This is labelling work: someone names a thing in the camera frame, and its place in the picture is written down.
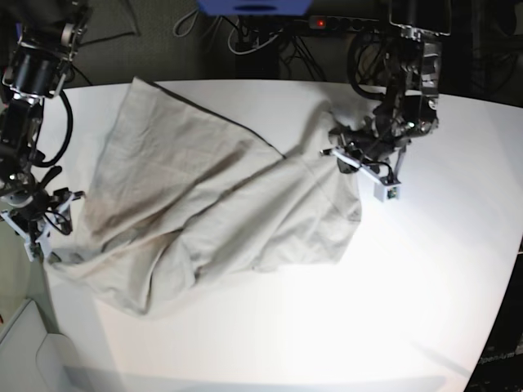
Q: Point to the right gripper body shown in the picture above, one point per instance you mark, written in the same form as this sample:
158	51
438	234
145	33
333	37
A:
33	216

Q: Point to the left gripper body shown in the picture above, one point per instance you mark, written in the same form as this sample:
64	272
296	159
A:
380	157

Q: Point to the beige t-shirt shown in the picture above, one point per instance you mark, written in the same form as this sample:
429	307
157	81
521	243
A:
182	196

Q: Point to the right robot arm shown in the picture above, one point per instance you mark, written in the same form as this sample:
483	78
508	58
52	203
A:
52	32

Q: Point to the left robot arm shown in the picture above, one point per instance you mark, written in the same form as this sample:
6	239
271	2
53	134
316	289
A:
396	64

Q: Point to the black power strip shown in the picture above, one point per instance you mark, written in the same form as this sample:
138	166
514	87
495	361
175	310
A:
342	24

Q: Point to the white plastic bin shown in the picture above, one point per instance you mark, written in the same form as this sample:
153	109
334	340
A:
32	358

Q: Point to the blue overhead box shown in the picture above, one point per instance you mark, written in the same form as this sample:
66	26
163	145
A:
254	7

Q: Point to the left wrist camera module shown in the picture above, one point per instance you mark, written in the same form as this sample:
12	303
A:
387	191

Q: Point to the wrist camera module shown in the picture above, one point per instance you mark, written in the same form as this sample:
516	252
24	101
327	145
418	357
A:
387	191
38	249

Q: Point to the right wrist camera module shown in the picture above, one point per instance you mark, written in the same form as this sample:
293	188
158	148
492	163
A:
38	249

